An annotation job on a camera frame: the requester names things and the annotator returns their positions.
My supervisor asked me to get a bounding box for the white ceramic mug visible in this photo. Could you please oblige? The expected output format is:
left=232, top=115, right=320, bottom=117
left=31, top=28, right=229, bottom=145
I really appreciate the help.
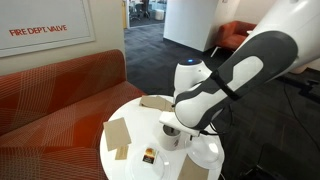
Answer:
left=159, top=123, right=184, bottom=152

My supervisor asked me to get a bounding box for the round white table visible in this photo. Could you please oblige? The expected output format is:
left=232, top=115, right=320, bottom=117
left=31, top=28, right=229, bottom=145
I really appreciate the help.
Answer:
left=99, top=94, right=225, bottom=180

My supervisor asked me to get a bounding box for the large brown paper napkin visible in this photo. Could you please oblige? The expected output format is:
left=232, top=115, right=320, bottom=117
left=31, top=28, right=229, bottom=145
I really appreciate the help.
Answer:
left=102, top=116, right=132, bottom=152

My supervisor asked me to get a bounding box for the orange and black sachet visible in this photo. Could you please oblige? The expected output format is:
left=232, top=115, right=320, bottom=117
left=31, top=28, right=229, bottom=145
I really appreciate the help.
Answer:
left=142, top=147, right=158, bottom=165

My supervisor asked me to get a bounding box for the small brown paper packet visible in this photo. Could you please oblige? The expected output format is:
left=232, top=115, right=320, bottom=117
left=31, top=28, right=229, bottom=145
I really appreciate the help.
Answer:
left=114, top=144, right=130, bottom=161

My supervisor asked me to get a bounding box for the white waste bin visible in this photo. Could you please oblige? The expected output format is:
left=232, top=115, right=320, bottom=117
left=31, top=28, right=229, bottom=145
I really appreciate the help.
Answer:
left=154, top=8, right=166, bottom=21

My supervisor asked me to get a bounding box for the orange armchair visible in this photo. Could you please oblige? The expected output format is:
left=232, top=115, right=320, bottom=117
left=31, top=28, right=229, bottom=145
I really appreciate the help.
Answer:
left=210, top=20, right=258, bottom=58

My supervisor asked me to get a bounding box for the orange patterned sofa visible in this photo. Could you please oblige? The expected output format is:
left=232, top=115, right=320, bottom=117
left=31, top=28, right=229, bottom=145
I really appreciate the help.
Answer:
left=0, top=49, right=148, bottom=180

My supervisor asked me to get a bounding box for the black tripod base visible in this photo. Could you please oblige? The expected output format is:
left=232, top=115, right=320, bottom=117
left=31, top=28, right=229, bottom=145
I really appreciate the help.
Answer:
left=238, top=164, right=278, bottom=180

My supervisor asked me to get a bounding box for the white fire valve sign panel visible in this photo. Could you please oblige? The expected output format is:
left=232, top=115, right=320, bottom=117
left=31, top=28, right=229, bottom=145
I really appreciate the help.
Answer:
left=0, top=0, right=96, bottom=59

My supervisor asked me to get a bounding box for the beige round ottoman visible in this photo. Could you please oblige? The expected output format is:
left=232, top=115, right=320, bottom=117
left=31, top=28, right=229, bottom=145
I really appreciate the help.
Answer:
left=288, top=63, right=310, bottom=75

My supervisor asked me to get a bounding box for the black floor stand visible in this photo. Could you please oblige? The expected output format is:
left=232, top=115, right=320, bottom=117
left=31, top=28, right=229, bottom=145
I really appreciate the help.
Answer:
left=276, top=68, right=320, bottom=101

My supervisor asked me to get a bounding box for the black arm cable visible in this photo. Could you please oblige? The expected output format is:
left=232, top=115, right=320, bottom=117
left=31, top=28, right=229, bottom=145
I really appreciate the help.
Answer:
left=199, top=70, right=242, bottom=137

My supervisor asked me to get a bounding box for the black floor cable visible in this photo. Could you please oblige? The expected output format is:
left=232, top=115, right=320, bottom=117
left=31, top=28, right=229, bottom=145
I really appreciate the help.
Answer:
left=282, top=79, right=320, bottom=143

